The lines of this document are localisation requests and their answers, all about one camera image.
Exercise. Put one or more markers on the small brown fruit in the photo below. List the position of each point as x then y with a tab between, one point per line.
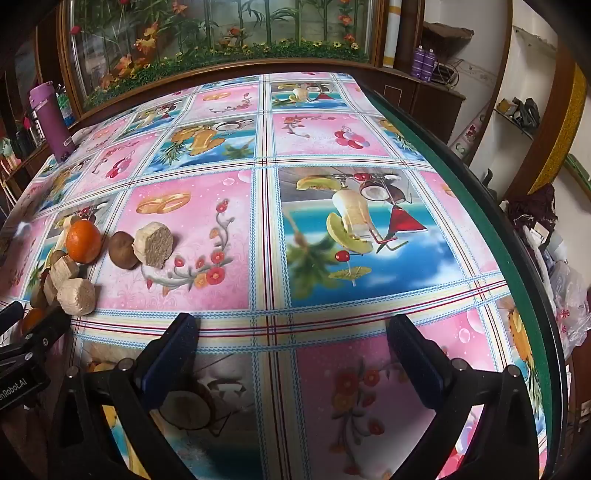
57	257
38	297

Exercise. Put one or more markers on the dark red cloth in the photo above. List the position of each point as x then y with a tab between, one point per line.
531	207

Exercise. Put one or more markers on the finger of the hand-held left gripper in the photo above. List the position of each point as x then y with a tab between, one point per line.
44	332
10	316

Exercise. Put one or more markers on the dark wooden side cabinet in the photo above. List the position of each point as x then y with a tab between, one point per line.
429	106

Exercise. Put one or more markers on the round brown fruit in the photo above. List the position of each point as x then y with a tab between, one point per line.
123	250

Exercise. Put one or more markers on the translucent plastic bag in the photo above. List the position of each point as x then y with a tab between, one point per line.
570	300

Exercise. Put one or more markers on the thick beige cut cylinder piece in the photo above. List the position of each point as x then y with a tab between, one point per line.
154	244

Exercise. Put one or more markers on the purple spray can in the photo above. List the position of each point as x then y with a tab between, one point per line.
430	65
418	63

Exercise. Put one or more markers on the glass cabinet with artificial flowers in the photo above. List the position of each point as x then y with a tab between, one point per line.
221	41

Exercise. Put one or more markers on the purple thermos bottle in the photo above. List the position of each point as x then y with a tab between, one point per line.
53	122

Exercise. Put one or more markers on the yellow glitter arch frame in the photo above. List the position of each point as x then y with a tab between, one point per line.
561	129

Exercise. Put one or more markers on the blue label bottle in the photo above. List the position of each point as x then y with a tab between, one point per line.
67	107

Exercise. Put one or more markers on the black item on wall shelf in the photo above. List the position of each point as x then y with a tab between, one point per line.
526	111

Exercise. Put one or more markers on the white roll with yellow band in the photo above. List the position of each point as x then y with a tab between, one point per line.
392	32

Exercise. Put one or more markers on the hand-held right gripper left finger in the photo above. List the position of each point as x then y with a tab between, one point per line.
171	353

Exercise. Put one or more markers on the fruit printed tablecloth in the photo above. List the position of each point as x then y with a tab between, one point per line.
360	277

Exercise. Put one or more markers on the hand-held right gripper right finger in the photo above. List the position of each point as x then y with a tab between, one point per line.
415	364

